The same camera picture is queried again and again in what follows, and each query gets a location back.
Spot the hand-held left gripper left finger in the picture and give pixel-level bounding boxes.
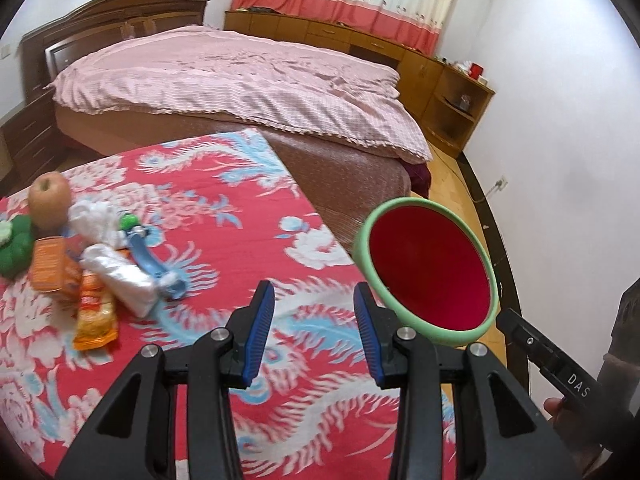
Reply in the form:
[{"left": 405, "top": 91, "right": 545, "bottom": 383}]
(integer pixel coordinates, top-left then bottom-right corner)
[{"left": 52, "top": 280, "right": 277, "bottom": 480}]

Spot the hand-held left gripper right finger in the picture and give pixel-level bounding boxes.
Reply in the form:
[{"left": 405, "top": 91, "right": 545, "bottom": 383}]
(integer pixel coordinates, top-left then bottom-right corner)
[{"left": 352, "top": 282, "right": 583, "bottom": 480}]

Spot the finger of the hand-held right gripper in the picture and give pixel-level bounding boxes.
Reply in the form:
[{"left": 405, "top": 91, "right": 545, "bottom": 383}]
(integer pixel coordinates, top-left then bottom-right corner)
[{"left": 496, "top": 307, "right": 557, "bottom": 369}]

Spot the red bucket with green rim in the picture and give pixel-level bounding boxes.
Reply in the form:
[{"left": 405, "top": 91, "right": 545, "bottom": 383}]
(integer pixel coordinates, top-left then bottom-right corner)
[{"left": 352, "top": 197, "right": 500, "bottom": 347}]

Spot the clear plastic bag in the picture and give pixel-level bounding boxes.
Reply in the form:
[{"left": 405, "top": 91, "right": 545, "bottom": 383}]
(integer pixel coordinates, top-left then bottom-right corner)
[{"left": 79, "top": 243, "right": 157, "bottom": 317}]

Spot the orange snack packet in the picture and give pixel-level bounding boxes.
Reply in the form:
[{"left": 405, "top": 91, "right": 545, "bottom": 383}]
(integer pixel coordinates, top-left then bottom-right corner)
[{"left": 72, "top": 270, "right": 120, "bottom": 352}]

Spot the white knotted sock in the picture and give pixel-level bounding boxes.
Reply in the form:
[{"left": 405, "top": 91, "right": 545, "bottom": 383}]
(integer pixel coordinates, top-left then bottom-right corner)
[{"left": 67, "top": 199, "right": 129, "bottom": 249}]

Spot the orange carton box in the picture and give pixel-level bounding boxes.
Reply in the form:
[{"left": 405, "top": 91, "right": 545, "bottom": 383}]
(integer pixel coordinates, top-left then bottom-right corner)
[{"left": 27, "top": 236, "right": 84, "bottom": 301}]

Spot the person's right hand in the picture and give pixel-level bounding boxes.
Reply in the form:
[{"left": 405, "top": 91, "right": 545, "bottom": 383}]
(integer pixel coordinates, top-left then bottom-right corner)
[{"left": 544, "top": 397, "right": 602, "bottom": 457}]

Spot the red floral tablecloth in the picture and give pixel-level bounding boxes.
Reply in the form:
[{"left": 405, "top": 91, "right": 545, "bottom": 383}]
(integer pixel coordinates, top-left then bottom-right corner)
[{"left": 0, "top": 127, "right": 458, "bottom": 480}]

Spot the blue fidget spinner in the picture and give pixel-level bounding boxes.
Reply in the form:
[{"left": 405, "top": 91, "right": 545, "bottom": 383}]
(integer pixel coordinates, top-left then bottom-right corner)
[{"left": 122, "top": 225, "right": 189, "bottom": 304}]

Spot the wooden corner shelf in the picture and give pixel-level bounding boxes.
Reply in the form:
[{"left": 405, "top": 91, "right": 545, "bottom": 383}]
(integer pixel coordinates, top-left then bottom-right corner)
[{"left": 422, "top": 64, "right": 496, "bottom": 161}]

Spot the pink checked blanket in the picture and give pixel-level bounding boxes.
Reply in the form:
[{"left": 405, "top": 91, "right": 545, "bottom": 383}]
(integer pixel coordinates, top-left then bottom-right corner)
[{"left": 52, "top": 24, "right": 431, "bottom": 161}]

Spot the apple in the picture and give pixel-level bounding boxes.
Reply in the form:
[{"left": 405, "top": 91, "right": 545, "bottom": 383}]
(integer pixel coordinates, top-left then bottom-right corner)
[{"left": 27, "top": 171, "right": 72, "bottom": 231}]

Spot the green toy vegetable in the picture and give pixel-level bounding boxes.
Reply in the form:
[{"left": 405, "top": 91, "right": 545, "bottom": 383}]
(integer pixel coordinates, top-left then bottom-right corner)
[{"left": 0, "top": 215, "right": 37, "bottom": 279}]

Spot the long wooden cabinet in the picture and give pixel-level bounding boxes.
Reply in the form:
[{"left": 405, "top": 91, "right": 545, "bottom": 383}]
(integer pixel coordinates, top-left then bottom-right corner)
[{"left": 223, "top": 9, "right": 446, "bottom": 131}]

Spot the dark wooden nightstand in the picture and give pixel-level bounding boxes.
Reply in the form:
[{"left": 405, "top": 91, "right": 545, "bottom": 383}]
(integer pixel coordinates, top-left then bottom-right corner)
[{"left": 0, "top": 87, "right": 61, "bottom": 196}]

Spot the dark wooden headboard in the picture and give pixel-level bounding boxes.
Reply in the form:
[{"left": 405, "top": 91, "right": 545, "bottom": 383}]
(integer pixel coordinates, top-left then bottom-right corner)
[{"left": 20, "top": 0, "right": 210, "bottom": 106}]

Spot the white power cable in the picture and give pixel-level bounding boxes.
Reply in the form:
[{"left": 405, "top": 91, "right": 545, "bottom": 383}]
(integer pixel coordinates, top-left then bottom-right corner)
[{"left": 429, "top": 142, "right": 498, "bottom": 206}]

